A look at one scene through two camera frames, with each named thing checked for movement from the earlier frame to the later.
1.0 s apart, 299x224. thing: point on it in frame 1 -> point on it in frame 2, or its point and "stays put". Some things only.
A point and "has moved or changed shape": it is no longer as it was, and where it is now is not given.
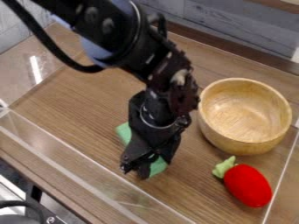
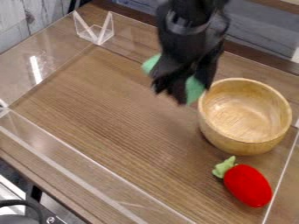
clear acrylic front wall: x=42 y=164 stays put
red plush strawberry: x=246 y=183 stays put
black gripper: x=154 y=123 -> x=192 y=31
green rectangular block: x=158 y=164 has moved or changed shape
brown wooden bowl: x=245 y=115 stays put
